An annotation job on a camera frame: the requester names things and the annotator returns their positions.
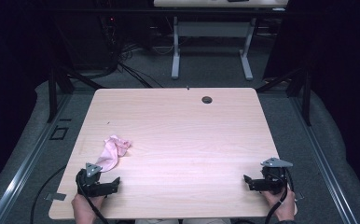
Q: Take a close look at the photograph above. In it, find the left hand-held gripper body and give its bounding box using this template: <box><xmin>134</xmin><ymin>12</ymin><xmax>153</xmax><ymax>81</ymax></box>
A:
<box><xmin>76</xmin><ymin>162</ymin><xmax>113</xmax><ymax>198</ymax></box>

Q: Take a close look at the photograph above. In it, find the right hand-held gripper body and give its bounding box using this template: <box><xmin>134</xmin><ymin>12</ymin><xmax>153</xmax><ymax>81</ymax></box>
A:
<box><xmin>256</xmin><ymin>157</ymin><xmax>294</xmax><ymax>191</ymax></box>

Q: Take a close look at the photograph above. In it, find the person's left hand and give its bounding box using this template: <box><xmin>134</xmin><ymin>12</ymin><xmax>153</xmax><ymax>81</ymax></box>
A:
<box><xmin>71</xmin><ymin>192</ymin><xmax>106</xmax><ymax>224</ymax></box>

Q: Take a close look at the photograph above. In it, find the person's right hand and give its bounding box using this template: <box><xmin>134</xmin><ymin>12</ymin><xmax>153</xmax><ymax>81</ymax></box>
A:
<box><xmin>261</xmin><ymin>188</ymin><xmax>298</xmax><ymax>222</ymax></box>

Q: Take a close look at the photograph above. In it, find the pink cloth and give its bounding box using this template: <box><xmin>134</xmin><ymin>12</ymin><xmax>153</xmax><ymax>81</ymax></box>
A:
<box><xmin>94</xmin><ymin>133</ymin><xmax>132</xmax><ymax>173</ymax></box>

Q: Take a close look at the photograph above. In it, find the black metal stand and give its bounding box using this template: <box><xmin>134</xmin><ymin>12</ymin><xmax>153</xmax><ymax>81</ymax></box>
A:
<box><xmin>256</xmin><ymin>66</ymin><xmax>312</xmax><ymax>127</ymax></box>
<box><xmin>47</xmin><ymin>65</ymin><xmax>108</xmax><ymax>124</ymax></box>

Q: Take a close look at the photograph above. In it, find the white desk with metal legs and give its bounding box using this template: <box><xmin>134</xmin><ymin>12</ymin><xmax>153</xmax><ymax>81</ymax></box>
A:
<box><xmin>152</xmin><ymin>0</ymin><xmax>290</xmax><ymax>80</ymax></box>

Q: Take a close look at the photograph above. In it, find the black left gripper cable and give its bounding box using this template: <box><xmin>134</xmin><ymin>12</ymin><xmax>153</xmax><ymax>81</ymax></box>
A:
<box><xmin>76</xmin><ymin>170</ymin><xmax>110</xmax><ymax>224</ymax></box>

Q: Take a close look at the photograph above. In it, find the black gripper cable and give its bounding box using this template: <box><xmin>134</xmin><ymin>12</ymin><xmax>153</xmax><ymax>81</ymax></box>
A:
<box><xmin>263</xmin><ymin>170</ymin><xmax>296</xmax><ymax>224</ymax></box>
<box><xmin>76</xmin><ymin>170</ymin><xmax>110</xmax><ymax>224</ymax></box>

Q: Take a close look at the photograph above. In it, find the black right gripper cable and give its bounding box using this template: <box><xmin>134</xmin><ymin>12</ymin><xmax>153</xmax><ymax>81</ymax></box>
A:
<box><xmin>263</xmin><ymin>170</ymin><xmax>296</xmax><ymax>224</ymax></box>

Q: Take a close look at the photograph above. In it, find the grey metal table bracket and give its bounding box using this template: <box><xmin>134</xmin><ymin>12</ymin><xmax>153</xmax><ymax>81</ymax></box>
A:
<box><xmin>43</xmin><ymin>192</ymin><xmax>67</xmax><ymax>202</ymax></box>

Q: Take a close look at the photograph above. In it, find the black floor cable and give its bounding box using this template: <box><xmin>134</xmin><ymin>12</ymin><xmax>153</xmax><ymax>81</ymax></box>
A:
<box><xmin>29</xmin><ymin>164</ymin><xmax>68</xmax><ymax>224</ymax></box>

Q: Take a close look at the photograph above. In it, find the aluminium floor rail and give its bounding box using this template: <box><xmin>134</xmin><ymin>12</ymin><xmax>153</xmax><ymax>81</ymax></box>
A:
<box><xmin>0</xmin><ymin>92</ymin><xmax>74</xmax><ymax>224</ymax></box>
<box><xmin>288</xmin><ymin>95</ymin><xmax>360</xmax><ymax>224</ymax></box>

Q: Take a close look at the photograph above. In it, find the bundle of black cables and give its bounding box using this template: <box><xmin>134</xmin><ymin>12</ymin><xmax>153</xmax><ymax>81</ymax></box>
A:
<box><xmin>84</xmin><ymin>15</ymin><xmax>165</xmax><ymax>89</ymax></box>

